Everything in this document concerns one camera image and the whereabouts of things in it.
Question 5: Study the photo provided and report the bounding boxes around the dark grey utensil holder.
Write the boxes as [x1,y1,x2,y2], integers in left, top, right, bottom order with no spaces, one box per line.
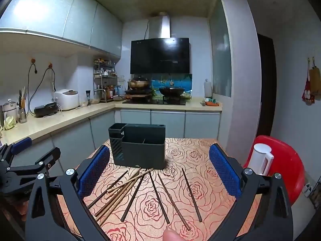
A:
[108,123,166,170]

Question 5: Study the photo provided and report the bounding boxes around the frosted glass panel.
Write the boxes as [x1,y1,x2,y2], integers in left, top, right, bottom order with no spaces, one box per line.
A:
[209,0,232,98]

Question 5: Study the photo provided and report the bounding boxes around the red plastic chair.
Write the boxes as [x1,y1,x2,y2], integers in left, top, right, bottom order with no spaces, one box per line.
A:
[243,135,306,206]

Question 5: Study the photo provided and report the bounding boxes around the white rice cooker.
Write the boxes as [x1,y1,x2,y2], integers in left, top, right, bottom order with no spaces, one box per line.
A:
[54,89,80,111]

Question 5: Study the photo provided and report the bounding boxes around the metal spice rack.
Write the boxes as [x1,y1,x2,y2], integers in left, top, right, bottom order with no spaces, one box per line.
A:
[93,58,118,103]

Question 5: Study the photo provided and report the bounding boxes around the light bamboo chopstick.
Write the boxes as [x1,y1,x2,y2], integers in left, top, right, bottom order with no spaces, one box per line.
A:
[107,167,141,199]
[107,168,154,194]

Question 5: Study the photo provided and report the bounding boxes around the person's right hand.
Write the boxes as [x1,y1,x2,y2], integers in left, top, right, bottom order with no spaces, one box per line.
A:
[163,227,181,241]

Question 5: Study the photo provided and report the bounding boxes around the black power cable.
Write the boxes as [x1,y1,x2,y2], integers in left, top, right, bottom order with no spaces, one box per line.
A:
[27,59,39,114]
[35,62,56,112]

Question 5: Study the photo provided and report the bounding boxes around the black range hood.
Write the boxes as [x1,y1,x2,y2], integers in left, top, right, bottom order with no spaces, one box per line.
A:
[130,11,190,75]

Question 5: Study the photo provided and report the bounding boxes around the hanging wooden board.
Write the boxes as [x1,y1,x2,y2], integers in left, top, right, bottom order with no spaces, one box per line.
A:
[309,66,321,96]

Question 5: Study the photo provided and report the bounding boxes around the metal cup with utensils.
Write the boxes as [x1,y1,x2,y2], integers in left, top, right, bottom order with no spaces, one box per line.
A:
[17,87,28,124]

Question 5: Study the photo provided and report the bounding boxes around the napa cabbage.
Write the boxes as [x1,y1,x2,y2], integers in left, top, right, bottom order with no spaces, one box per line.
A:
[2,116,17,131]

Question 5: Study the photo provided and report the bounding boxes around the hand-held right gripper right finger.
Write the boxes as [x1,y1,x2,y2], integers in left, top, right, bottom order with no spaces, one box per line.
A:
[209,143,294,241]

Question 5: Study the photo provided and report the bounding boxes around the black countertop appliance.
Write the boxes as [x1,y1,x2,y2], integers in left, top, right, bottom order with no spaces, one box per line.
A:
[34,103,59,118]

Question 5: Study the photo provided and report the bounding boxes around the stainless steel pot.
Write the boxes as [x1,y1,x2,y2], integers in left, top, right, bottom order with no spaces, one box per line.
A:
[2,99,18,127]

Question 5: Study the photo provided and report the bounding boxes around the grey upper cabinets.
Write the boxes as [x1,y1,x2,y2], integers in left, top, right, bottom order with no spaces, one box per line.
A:
[0,0,123,59]

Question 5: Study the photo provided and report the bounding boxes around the black gas stove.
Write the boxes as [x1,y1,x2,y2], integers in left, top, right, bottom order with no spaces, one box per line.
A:
[122,97,186,106]

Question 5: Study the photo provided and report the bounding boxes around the clay pot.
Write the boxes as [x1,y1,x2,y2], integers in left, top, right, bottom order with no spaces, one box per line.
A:
[127,75,151,89]

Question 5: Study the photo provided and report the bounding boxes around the white plastic bottle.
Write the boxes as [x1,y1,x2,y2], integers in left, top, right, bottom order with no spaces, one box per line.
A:
[204,79,213,98]

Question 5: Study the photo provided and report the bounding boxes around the brown wooden chopstick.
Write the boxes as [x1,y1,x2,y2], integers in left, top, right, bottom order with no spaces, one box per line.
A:
[98,178,142,226]
[158,174,191,231]
[95,177,138,217]

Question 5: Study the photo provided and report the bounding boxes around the rose patterned tablecloth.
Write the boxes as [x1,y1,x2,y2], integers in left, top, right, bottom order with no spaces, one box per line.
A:
[54,138,251,241]

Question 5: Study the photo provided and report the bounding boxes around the white kettle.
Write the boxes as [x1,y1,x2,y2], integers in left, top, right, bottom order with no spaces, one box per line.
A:
[247,143,274,176]

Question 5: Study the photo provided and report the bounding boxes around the blue backsplash picture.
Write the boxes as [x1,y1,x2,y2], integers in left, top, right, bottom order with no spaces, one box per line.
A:
[150,74,193,98]

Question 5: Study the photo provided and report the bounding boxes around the beige kitchen countertop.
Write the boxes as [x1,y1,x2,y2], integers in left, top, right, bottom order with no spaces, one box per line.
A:
[0,97,223,146]

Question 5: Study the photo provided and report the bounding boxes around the red patterned hanging cloth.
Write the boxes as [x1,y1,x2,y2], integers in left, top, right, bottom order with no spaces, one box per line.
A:
[302,57,316,103]

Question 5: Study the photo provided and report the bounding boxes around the black wok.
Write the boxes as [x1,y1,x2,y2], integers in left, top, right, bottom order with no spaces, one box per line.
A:
[159,87,187,98]

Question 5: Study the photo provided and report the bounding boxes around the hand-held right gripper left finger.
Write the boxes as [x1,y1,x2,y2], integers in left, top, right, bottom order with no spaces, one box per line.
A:
[25,144,112,241]

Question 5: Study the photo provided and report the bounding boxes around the dark door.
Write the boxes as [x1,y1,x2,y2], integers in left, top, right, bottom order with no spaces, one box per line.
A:
[257,34,276,137]

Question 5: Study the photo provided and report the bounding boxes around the grey cabinets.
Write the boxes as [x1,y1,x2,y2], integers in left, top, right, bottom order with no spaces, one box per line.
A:
[0,0,123,59]
[33,108,221,171]

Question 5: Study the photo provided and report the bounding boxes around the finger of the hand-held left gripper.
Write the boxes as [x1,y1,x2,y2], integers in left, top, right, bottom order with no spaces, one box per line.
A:
[0,137,33,167]
[6,147,61,179]

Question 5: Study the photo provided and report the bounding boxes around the grey lower cabinets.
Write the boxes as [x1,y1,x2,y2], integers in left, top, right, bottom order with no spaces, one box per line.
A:
[33,108,221,171]

